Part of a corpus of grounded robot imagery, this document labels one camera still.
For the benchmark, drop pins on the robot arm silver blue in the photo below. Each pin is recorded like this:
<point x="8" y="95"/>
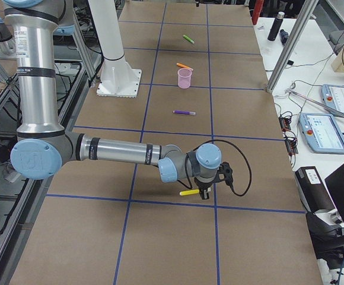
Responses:
<point x="44" y="145"/>

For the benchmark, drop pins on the dark brown box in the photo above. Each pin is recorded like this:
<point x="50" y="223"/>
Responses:
<point x="313" y="193"/>

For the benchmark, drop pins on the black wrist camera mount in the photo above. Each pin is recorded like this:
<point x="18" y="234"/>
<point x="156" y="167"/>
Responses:
<point x="226" y="172"/>

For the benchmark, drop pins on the orange highlighter pen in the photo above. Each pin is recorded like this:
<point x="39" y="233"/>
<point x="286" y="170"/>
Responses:
<point x="180" y="65"/>

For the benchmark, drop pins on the yellow highlighter pen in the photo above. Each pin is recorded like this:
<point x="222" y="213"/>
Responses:
<point x="189" y="192"/>

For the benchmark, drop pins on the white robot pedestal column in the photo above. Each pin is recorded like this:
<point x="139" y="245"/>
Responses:
<point x="117" y="78"/>

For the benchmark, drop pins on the aluminium frame post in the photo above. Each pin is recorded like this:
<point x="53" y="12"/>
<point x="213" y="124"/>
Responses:
<point x="293" y="39"/>

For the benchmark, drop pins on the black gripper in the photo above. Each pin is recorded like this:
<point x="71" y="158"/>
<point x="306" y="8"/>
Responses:
<point x="204" y="185"/>

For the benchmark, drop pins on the metal reacher stick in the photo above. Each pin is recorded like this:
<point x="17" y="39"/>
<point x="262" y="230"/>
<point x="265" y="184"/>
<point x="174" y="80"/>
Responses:
<point x="339" y="113"/>

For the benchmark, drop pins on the purple marker pen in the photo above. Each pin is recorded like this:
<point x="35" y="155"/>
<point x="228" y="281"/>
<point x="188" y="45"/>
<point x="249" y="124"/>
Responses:
<point x="181" y="112"/>

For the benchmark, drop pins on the green highlighter pen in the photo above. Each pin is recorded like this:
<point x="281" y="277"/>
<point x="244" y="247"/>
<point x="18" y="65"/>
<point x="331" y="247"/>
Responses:
<point x="188" y="39"/>

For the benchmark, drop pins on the near teach pendant tablet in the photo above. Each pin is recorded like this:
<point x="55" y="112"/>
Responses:
<point x="322" y="133"/>

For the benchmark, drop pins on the teach pendant tablet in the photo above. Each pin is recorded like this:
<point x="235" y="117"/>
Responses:
<point x="333" y="96"/>
<point x="322" y="133"/>

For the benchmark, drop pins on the red bottle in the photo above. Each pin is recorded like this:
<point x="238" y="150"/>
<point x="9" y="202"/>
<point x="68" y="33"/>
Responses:
<point x="258" y="6"/>

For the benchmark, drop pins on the far teach pendant tablet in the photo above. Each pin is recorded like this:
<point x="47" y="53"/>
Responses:
<point x="333" y="96"/>

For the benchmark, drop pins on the black water bottle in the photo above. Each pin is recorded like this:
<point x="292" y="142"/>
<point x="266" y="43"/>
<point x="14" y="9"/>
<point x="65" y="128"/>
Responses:
<point x="276" y="26"/>

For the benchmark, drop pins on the pink mesh pen holder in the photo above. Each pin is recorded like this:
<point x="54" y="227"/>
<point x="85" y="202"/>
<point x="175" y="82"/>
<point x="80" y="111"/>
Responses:
<point x="184" y="78"/>

